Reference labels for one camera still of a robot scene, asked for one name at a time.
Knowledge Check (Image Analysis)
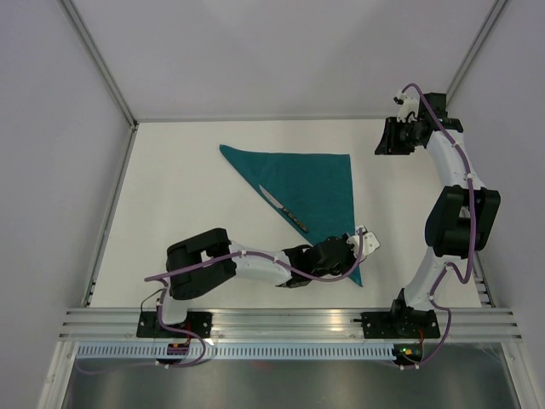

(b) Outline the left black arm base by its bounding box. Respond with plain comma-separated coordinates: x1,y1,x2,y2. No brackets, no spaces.
136,311,213,339

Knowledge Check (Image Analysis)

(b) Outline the left aluminium frame post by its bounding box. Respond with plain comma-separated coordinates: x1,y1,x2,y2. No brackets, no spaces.
58,0,138,130

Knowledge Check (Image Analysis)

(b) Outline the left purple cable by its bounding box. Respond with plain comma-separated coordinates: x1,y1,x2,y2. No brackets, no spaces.
76,228,367,376

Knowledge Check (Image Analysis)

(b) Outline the teal cloth napkin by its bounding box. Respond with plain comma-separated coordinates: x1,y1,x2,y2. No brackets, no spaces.
219,145,362,285

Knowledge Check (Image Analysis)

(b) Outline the aluminium mounting rail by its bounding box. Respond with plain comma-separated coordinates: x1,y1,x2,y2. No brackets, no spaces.
58,308,522,343

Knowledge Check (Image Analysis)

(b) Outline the aluminium frame post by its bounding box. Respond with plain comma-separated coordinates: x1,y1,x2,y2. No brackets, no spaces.
433,0,511,107
58,0,138,130

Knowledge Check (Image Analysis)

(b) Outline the right aluminium frame post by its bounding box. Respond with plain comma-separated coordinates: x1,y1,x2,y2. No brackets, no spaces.
433,0,511,107

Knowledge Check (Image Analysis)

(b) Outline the steel table knife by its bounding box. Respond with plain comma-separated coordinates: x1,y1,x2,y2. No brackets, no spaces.
259,185,309,233

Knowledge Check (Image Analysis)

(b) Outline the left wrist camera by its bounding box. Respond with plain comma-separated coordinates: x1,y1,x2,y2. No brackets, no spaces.
347,225,381,260

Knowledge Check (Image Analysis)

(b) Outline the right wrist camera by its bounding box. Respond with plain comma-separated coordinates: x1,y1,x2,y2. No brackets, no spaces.
393,90,420,124

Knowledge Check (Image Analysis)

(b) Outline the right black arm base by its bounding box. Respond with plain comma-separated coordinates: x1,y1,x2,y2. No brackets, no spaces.
360,310,441,339

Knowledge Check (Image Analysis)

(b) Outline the white slotted cable duct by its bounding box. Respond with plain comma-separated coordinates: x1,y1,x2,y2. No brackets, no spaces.
77,342,394,360

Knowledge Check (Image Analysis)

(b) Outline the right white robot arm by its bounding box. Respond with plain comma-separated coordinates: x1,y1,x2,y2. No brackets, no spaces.
375,89,501,337

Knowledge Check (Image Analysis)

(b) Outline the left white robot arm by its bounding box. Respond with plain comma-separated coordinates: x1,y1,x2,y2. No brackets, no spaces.
156,228,364,337

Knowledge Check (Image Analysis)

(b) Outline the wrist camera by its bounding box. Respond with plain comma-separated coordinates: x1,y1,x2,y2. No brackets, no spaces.
347,225,381,260
393,90,420,124

